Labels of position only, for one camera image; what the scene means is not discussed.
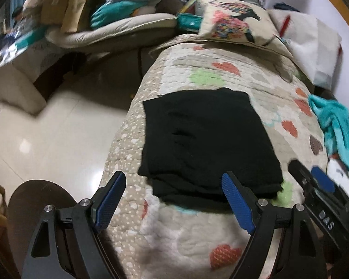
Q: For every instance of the cardboard box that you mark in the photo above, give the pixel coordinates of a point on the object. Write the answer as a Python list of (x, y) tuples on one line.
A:
[(55, 5)]

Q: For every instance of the quilted heart print blanket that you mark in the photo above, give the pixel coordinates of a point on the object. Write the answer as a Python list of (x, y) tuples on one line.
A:
[(192, 238)]

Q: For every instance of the round dark stool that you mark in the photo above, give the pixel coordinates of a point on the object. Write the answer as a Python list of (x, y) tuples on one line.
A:
[(29, 197)]

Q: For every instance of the dark blue cloth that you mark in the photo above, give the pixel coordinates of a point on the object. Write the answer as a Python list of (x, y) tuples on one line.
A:
[(282, 6)]

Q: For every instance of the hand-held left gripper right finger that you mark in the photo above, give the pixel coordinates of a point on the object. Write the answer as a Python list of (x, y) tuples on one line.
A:
[(237, 203)]

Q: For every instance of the teal cloth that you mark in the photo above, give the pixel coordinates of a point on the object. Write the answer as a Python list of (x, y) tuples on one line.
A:
[(116, 13)]

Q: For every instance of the black pants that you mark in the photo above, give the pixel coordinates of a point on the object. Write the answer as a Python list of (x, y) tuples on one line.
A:
[(206, 139)]

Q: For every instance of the cardboard boxes pile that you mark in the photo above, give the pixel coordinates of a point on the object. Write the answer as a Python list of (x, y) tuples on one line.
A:
[(78, 3)]

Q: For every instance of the teal wipes packet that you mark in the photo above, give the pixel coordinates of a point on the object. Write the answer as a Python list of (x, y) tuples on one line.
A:
[(189, 23)]

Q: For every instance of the beige sofa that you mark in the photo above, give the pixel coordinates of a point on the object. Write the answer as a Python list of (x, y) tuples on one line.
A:
[(14, 87)]

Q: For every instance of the beige padded lounger cushion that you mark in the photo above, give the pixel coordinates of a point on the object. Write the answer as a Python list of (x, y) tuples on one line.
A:
[(119, 27)]

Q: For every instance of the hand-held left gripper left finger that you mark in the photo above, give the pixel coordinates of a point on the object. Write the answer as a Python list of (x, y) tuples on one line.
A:
[(110, 200)]

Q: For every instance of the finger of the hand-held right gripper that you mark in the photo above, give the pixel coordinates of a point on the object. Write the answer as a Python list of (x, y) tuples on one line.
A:
[(299, 173), (322, 178)]

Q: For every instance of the floral printed pillow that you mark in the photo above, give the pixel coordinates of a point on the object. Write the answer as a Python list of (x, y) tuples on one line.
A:
[(235, 23)]

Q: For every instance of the teal fleece towel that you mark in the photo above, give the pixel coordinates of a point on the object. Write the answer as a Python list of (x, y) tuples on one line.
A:
[(334, 122)]

